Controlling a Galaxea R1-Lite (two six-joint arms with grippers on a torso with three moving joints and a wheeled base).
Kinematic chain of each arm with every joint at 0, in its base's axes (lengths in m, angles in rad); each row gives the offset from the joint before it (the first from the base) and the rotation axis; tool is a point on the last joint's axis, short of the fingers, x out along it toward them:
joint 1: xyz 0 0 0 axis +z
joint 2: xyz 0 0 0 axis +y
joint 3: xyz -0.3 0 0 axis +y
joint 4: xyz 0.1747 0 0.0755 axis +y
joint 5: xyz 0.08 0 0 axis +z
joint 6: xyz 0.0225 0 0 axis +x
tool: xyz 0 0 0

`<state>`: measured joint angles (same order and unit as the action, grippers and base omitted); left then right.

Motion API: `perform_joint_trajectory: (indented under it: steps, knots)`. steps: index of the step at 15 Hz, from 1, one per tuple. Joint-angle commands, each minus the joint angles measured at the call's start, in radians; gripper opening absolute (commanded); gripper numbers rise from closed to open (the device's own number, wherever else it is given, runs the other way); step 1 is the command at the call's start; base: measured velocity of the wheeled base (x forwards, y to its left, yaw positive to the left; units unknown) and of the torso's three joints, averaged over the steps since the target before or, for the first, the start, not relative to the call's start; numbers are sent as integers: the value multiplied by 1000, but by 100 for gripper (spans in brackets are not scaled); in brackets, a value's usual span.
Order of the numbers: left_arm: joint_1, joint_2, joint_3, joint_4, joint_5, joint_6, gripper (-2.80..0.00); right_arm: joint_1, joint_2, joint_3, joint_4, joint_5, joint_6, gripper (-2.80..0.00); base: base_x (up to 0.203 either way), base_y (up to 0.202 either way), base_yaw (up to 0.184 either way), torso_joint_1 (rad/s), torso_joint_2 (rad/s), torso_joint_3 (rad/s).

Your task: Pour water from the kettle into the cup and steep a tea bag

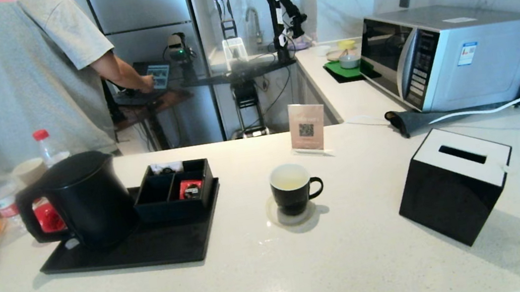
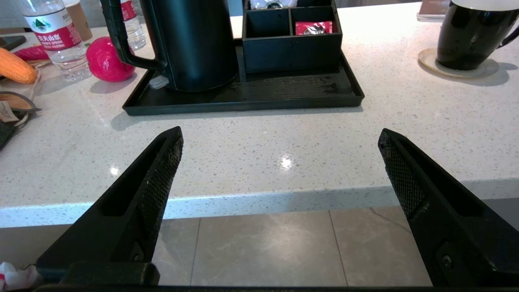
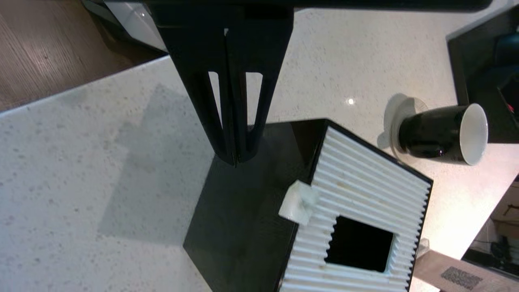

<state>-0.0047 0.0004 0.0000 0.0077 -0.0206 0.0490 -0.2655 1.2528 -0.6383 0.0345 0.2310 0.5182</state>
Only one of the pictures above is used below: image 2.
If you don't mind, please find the black serving tray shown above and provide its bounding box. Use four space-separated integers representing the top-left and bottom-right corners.
122 39 365 116

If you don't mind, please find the round translucent coaster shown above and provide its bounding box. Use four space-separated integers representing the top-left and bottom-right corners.
418 48 500 79

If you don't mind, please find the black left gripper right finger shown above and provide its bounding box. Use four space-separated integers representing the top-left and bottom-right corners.
377 128 519 287

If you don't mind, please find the red round disc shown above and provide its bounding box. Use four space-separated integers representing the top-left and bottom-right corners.
86 36 136 83

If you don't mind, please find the clear water bottle red cap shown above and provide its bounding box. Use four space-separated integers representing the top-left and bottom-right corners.
18 0 92 82
120 0 147 51

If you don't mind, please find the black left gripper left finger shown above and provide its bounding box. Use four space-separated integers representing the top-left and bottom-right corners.
36 126 184 268

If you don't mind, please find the orange fruit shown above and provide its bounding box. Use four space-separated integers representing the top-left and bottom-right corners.
0 47 38 84

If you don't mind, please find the beige paper cup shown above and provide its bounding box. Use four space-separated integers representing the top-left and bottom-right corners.
64 0 93 42

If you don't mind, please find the black mug white inside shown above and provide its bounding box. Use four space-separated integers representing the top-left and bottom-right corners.
437 0 519 71

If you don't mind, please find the dark smartphone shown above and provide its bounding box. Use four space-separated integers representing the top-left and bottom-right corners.
0 35 27 51

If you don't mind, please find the black electric kettle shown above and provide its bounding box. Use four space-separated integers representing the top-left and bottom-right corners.
100 0 240 92

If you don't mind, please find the black compartment organizer box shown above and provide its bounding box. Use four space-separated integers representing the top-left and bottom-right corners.
242 0 343 73

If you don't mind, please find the red sachet packet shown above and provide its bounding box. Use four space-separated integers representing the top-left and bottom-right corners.
295 21 333 35

